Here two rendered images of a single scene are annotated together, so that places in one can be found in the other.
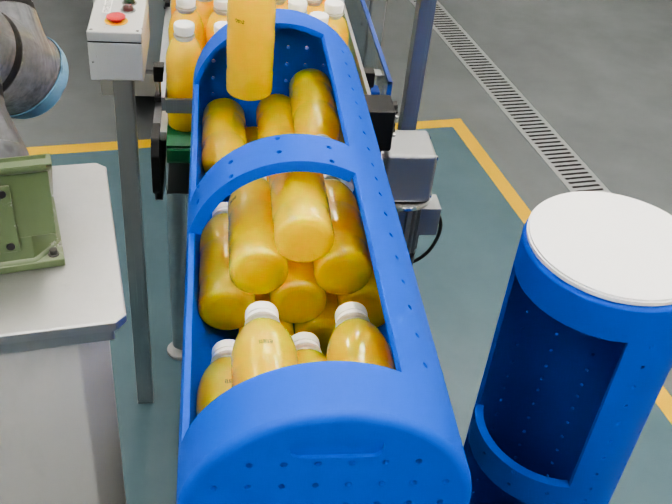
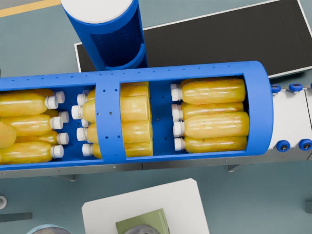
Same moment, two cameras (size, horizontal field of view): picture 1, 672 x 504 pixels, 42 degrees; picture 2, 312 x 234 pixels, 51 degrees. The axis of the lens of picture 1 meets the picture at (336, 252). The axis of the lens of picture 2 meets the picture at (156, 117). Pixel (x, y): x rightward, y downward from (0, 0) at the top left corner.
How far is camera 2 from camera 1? 84 cm
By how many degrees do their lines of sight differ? 50
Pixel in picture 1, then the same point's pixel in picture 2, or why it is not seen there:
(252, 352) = (209, 128)
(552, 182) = not seen: outside the picture
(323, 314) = not seen: hidden behind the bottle
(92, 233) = (139, 199)
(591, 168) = not seen: outside the picture
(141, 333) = (12, 217)
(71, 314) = (193, 199)
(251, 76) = (9, 132)
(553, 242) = (98, 13)
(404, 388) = (251, 72)
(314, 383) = (259, 100)
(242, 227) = (131, 135)
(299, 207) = (139, 107)
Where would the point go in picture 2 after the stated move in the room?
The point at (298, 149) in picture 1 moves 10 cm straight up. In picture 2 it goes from (109, 104) to (101, 91)
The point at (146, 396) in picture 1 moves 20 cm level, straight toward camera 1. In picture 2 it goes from (29, 215) to (62, 209)
